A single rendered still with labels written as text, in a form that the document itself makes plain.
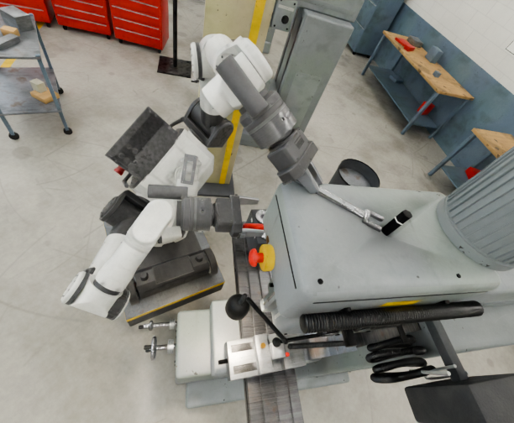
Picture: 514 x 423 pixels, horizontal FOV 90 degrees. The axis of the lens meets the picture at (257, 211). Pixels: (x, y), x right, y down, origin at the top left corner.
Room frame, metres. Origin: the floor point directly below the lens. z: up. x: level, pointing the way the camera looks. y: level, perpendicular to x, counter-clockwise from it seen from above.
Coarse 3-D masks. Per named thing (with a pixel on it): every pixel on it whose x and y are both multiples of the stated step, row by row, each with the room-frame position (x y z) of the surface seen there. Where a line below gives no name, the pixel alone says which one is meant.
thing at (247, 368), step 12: (276, 336) 0.35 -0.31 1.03; (288, 336) 0.38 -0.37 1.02; (228, 348) 0.23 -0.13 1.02; (240, 348) 0.25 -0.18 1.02; (252, 348) 0.27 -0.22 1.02; (228, 360) 0.19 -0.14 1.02; (240, 360) 0.21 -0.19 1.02; (252, 360) 0.22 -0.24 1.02; (276, 360) 0.26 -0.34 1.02; (288, 360) 0.27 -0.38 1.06; (300, 360) 0.30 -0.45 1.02; (228, 372) 0.15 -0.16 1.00; (240, 372) 0.17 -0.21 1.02; (252, 372) 0.18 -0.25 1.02
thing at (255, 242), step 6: (252, 210) 0.89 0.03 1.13; (258, 210) 0.91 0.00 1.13; (264, 210) 0.92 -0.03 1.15; (252, 216) 0.86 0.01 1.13; (258, 216) 0.86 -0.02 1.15; (246, 222) 0.89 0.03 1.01; (252, 222) 0.83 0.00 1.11; (258, 222) 0.83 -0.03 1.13; (264, 234) 0.77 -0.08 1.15; (252, 240) 0.76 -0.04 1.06; (258, 240) 0.73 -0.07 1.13; (264, 240) 0.74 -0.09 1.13; (252, 246) 0.74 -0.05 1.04; (258, 246) 0.71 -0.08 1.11; (258, 252) 0.72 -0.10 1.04
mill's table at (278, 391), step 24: (240, 240) 0.80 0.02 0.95; (240, 264) 0.65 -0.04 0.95; (240, 288) 0.53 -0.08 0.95; (264, 288) 0.58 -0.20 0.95; (264, 312) 0.46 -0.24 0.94; (240, 336) 0.33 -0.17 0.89; (264, 384) 0.17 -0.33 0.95; (288, 384) 0.21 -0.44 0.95; (264, 408) 0.09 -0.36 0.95; (288, 408) 0.12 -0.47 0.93
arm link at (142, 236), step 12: (156, 204) 0.31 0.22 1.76; (168, 204) 0.32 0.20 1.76; (144, 216) 0.28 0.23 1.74; (156, 216) 0.29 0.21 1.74; (168, 216) 0.30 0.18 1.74; (132, 228) 0.24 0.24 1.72; (144, 228) 0.26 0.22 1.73; (156, 228) 0.27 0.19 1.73; (132, 240) 0.23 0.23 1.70; (144, 240) 0.24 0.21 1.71; (156, 240) 0.25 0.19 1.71; (144, 252) 0.23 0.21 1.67
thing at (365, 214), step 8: (320, 192) 0.41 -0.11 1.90; (328, 192) 0.42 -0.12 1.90; (328, 200) 0.40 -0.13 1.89; (336, 200) 0.41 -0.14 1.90; (344, 200) 0.42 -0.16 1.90; (344, 208) 0.40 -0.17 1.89; (352, 208) 0.40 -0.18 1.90; (360, 216) 0.40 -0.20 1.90; (368, 216) 0.40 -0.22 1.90; (376, 216) 0.41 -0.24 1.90; (368, 224) 0.38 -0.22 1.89; (376, 224) 0.39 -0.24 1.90
